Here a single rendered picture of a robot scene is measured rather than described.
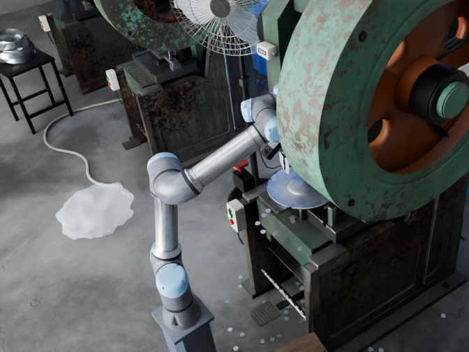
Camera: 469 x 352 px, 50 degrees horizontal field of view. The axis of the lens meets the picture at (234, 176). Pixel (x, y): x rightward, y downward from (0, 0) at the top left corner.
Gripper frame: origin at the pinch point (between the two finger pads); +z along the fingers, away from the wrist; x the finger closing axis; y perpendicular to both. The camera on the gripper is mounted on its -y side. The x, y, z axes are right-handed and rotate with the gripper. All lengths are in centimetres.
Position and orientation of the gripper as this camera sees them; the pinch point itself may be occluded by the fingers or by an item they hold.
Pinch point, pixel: (285, 171)
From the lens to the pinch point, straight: 190.3
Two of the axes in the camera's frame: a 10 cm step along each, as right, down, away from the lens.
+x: -5.1, -4.7, 7.2
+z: 1.2, 7.9, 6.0
